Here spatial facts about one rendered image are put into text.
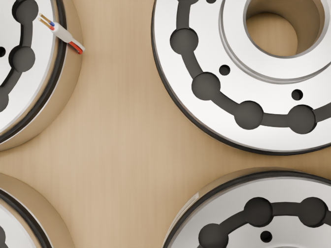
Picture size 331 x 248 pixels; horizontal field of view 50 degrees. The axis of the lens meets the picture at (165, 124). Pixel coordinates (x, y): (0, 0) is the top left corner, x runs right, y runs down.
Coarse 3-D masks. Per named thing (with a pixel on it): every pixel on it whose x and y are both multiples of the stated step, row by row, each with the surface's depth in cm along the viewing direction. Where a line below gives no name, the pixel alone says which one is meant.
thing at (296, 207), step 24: (240, 192) 14; (264, 192) 13; (288, 192) 13; (312, 192) 13; (192, 216) 14; (216, 216) 14; (240, 216) 14; (264, 216) 14; (288, 216) 13; (312, 216) 14; (192, 240) 14; (216, 240) 14; (240, 240) 13; (264, 240) 14; (288, 240) 13; (312, 240) 13
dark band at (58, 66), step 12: (60, 0) 15; (60, 12) 15; (60, 24) 15; (60, 48) 15; (60, 60) 15; (60, 72) 15; (48, 84) 15; (48, 96) 15; (36, 108) 15; (24, 120) 15; (12, 132) 15
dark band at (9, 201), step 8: (0, 192) 15; (8, 200) 15; (16, 200) 15; (16, 208) 15; (24, 208) 15; (24, 216) 15; (32, 216) 15; (32, 224) 15; (40, 232) 15; (40, 240) 15; (48, 240) 15
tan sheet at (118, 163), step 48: (96, 0) 18; (144, 0) 17; (96, 48) 17; (144, 48) 17; (288, 48) 17; (96, 96) 17; (144, 96) 17; (48, 144) 17; (96, 144) 17; (144, 144) 17; (192, 144) 17; (48, 192) 17; (96, 192) 17; (144, 192) 17; (192, 192) 17; (96, 240) 17; (144, 240) 17
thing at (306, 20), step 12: (252, 0) 14; (264, 0) 15; (276, 0) 15; (288, 0) 15; (300, 0) 14; (312, 0) 14; (252, 12) 16; (264, 12) 17; (276, 12) 17; (288, 12) 16; (300, 12) 15; (312, 12) 14; (300, 24) 16; (312, 24) 14; (300, 36) 16; (312, 36) 14; (300, 48) 16
